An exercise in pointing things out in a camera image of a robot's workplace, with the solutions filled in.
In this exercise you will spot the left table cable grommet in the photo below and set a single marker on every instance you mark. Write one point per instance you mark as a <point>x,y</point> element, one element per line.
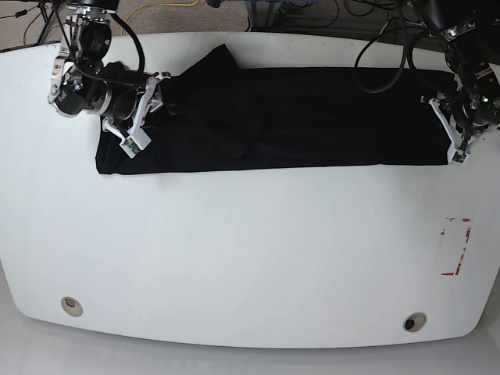
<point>71,306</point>

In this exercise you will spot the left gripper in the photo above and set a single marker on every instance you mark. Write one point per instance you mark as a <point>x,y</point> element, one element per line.
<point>462,140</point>

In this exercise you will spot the right table cable grommet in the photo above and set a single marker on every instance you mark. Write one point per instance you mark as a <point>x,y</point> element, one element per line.
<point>415,322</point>

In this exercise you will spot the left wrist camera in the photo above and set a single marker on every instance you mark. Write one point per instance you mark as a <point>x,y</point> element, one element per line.
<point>457,156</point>

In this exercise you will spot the black t-shirt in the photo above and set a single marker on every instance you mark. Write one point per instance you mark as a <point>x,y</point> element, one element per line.
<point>252,119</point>

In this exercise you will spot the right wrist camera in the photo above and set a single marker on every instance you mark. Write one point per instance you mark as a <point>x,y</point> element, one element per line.
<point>135,143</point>

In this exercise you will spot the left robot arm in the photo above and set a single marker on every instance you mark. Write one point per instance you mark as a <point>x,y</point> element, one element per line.
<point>467,28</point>

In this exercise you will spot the black tripod stand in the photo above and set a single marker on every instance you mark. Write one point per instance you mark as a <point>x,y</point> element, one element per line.
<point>47,11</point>

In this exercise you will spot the table cable grommet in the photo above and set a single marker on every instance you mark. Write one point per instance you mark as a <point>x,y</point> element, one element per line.
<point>415,322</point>
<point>71,306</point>

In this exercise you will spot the red tape rectangle marking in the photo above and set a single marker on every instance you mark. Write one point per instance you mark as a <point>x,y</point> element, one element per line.
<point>452,246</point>

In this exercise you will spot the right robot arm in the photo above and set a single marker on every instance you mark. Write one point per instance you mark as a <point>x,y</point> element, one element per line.
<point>81,82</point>

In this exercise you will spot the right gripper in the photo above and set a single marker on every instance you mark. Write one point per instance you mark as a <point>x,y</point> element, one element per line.
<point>129,111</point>

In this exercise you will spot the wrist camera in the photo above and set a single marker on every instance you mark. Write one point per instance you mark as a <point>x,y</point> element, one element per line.
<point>457,156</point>
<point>135,143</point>

